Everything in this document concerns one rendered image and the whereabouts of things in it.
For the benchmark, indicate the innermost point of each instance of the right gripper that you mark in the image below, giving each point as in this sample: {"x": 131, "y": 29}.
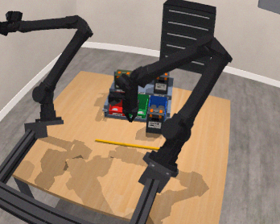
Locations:
{"x": 133, "y": 109}

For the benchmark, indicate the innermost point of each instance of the green open bin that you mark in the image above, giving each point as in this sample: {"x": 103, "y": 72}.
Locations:
{"x": 143, "y": 104}

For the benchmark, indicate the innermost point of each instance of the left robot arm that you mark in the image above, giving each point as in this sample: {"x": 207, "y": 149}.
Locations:
{"x": 44, "y": 93}

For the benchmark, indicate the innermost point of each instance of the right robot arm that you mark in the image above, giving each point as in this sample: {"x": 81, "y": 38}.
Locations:
{"x": 175, "y": 130}

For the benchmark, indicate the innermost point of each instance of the grey metal shelf rack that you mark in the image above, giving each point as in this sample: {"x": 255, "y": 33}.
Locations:
{"x": 148, "y": 88}

